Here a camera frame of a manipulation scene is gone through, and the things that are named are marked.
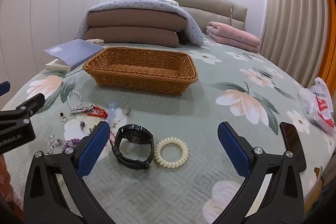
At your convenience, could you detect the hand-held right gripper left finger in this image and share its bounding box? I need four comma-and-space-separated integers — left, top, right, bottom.
23, 121, 116, 224

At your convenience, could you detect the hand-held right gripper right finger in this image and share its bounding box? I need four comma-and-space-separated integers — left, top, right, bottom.
210, 121, 315, 224

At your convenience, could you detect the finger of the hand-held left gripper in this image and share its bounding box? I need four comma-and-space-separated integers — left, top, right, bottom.
0, 93, 45, 125
0, 81, 11, 95

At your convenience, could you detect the purple spiral hair tie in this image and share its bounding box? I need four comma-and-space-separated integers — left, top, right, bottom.
64, 138, 80, 149

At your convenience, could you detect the silver charm cluster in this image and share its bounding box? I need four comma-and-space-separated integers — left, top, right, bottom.
46, 135, 66, 155

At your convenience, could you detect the clear crystal bead bracelet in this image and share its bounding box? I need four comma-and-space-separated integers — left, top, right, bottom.
67, 91, 84, 109

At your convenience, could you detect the black wrist watch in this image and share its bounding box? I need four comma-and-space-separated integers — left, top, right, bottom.
110, 124, 154, 170

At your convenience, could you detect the cream spiral hair tie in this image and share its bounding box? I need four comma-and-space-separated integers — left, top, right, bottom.
154, 137, 189, 167

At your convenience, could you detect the brown wicker basket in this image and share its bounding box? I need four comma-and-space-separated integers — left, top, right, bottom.
82, 47, 199, 96

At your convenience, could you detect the silver metal clip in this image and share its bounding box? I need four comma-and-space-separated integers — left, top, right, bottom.
70, 106, 92, 114

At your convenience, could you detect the black smartphone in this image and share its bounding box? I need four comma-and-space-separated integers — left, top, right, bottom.
280, 122, 307, 172

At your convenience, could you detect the green floral bedspread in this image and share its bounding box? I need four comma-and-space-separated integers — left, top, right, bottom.
0, 40, 336, 224

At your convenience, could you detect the blue covered book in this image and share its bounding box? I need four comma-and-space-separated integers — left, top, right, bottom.
44, 39, 105, 72

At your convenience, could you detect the white wardrobe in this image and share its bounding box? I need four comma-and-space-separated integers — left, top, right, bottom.
0, 0, 105, 80

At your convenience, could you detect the white red plastic bag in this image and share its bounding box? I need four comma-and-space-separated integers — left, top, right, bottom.
298, 77, 336, 135

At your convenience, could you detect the brown folded quilt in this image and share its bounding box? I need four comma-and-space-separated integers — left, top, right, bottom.
83, 27, 180, 48
87, 7, 187, 30

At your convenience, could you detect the pink folded blanket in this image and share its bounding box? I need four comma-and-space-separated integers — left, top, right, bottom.
206, 21, 261, 53

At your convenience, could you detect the beige curtain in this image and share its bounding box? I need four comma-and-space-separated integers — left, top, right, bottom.
260, 0, 331, 88

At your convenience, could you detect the beige padded headboard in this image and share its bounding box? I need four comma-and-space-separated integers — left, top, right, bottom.
124, 0, 248, 31

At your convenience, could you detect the orange wooden furniture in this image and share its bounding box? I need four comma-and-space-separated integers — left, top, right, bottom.
319, 0, 336, 88

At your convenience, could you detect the red cord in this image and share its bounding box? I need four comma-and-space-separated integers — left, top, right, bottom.
87, 105, 109, 118

